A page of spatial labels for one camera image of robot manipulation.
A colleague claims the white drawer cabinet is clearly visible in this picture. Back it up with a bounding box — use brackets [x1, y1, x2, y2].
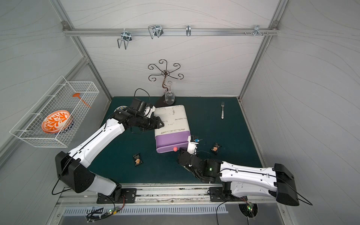
[154, 105, 190, 139]

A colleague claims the purple drawer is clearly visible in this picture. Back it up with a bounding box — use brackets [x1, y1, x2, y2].
[155, 131, 190, 154]

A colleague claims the black cookie packet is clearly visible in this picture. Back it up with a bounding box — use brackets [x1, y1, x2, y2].
[133, 153, 143, 166]
[211, 143, 222, 154]

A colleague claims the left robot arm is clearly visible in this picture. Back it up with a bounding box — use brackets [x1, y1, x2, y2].
[55, 105, 164, 196]

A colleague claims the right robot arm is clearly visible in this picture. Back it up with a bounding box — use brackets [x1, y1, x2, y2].
[178, 149, 300, 206]

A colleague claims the blue patterned bowl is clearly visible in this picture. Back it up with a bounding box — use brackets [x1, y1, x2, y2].
[114, 106, 127, 112]

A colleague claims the metal fork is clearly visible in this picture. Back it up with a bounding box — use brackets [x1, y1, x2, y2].
[221, 102, 225, 120]

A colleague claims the orange spatula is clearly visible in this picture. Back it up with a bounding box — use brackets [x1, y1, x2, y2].
[72, 93, 91, 108]

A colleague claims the metal hook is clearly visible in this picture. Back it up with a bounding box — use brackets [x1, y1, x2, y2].
[117, 29, 132, 50]
[148, 25, 164, 39]
[186, 25, 191, 37]
[244, 25, 269, 37]

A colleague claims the orange patterned plate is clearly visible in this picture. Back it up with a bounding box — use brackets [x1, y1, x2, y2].
[41, 110, 73, 134]

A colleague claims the white vent strip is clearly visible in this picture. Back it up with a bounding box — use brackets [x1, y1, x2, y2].
[62, 204, 228, 217]

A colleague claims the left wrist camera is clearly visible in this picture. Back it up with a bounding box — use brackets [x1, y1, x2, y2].
[130, 98, 156, 118]

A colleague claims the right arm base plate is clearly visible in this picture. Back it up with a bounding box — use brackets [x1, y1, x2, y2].
[207, 187, 248, 202]

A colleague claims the brown wire mug tree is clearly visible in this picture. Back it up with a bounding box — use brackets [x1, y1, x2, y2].
[148, 59, 184, 108]

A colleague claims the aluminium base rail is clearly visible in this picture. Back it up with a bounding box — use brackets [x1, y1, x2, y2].
[56, 184, 288, 207]

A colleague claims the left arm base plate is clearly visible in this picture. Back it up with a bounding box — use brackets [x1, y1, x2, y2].
[96, 187, 137, 204]

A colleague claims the white wire basket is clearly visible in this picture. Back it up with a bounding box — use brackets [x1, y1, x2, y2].
[10, 76, 99, 148]

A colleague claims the aluminium top rail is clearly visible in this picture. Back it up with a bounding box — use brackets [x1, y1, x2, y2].
[63, 27, 280, 37]

